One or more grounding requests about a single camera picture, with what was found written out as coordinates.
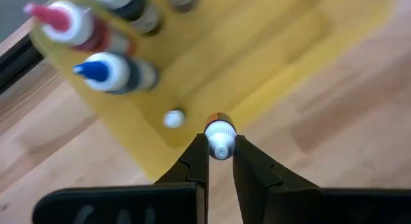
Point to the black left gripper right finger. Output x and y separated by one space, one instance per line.
321 208

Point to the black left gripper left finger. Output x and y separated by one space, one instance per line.
128 208

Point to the small black food coloring bottle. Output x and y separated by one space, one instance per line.
173 118

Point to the small orange food coloring bottle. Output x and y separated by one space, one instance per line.
221 140

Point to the large blue-capped food coloring bottle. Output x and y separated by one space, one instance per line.
109 71

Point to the large red-capped food coloring bottle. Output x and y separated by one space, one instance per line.
70 23

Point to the yellow translucent plastic bin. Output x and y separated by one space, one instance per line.
224 57

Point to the black aluminium table frame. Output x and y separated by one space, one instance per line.
16 63

